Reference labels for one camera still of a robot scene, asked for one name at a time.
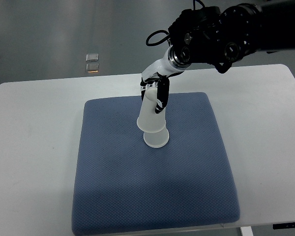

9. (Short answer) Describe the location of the lower metal floor plate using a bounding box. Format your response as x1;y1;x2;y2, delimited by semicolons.
86;63;99;73

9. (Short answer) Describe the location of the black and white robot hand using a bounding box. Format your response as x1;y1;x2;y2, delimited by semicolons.
140;46;190;114

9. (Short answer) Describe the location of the metal floor plate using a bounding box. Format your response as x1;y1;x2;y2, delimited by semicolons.
86;53;99;61
86;63;99;73

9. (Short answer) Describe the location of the black table control panel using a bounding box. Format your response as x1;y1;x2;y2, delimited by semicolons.
272;222;295;230

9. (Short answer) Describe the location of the white paper cup carried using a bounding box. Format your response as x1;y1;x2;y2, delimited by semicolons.
137;87;166;133

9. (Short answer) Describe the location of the white table leg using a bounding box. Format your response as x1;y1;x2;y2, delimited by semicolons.
240;226;254;236

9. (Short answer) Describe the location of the upper metal floor plate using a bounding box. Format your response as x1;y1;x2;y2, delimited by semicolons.
86;53;99;61

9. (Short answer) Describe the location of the blue quilted cushion mat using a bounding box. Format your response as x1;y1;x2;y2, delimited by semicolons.
72;92;240;236

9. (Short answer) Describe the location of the white paper cup on mat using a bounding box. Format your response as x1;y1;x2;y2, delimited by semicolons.
143;127;170;148

